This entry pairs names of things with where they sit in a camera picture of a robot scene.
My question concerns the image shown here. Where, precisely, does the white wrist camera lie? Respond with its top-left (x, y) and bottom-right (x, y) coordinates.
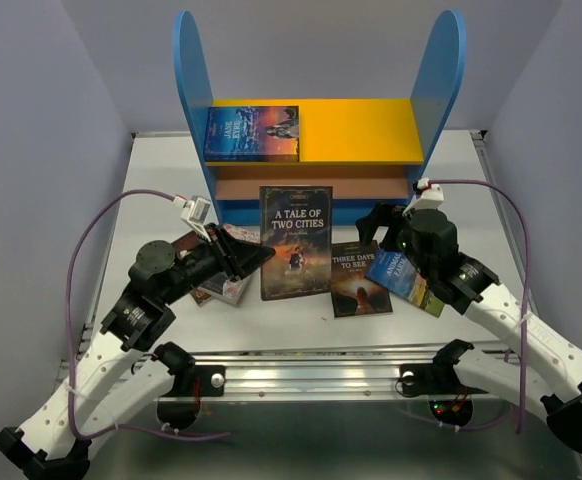
top-left (403, 177), bottom-right (444, 216)
top-left (172, 195), bottom-right (211, 242)

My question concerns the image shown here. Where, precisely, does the purple cable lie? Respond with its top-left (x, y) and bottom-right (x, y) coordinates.
top-left (393, 178), bottom-right (533, 435)
top-left (65, 188), bottom-right (232, 441)

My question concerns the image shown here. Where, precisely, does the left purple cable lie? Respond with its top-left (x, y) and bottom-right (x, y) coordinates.
top-left (65, 188), bottom-right (232, 441)

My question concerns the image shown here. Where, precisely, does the brown book far left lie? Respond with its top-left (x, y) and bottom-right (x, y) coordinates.
top-left (172, 231), bottom-right (211, 307)

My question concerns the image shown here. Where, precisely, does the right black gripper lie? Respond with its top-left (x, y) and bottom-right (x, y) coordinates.
top-left (355, 199), bottom-right (432, 280)

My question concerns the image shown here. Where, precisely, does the Animal Farm book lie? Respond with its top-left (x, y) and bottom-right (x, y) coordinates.
top-left (365, 249), bottom-right (445, 318)

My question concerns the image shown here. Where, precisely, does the A Tale of Two Cities book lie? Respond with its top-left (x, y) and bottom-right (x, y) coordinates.
top-left (260, 186), bottom-right (333, 301)

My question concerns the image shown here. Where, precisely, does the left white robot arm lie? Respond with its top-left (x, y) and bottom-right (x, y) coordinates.
top-left (0, 223), bottom-right (275, 479)

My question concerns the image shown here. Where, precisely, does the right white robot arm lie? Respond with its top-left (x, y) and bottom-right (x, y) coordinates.
top-left (355, 203), bottom-right (582, 454)

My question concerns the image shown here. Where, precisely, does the Little Women book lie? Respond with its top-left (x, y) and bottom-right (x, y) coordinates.
top-left (199, 224), bottom-right (260, 305)

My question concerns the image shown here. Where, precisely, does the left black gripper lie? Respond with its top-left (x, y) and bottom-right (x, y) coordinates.
top-left (160, 221), bottom-right (275, 304)

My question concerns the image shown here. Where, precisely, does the Three Days to See book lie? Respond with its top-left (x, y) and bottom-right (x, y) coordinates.
top-left (331, 241), bottom-right (393, 318)

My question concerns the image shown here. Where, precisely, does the blue yellow wooden bookshelf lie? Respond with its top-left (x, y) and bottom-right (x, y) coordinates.
top-left (172, 10), bottom-right (467, 225)

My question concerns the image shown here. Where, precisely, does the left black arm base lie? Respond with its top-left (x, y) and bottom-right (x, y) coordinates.
top-left (151, 342), bottom-right (226, 432)

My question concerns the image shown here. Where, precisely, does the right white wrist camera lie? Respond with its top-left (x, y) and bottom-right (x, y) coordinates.
top-left (403, 177), bottom-right (444, 216)

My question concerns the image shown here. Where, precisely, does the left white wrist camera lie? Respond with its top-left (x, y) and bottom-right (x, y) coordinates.
top-left (172, 195), bottom-right (211, 242)

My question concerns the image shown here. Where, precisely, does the aluminium mounting rail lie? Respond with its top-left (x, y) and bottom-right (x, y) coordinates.
top-left (50, 341), bottom-right (580, 404)

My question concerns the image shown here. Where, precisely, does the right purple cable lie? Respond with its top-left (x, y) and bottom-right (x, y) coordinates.
top-left (393, 178), bottom-right (533, 435)

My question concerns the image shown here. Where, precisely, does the Jane Eyre book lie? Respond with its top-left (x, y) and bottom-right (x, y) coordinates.
top-left (204, 105), bottom-right (300, 163)

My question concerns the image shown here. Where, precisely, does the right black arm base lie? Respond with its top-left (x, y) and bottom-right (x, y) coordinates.
top-left (394, 339), bottom-right (474, 427)

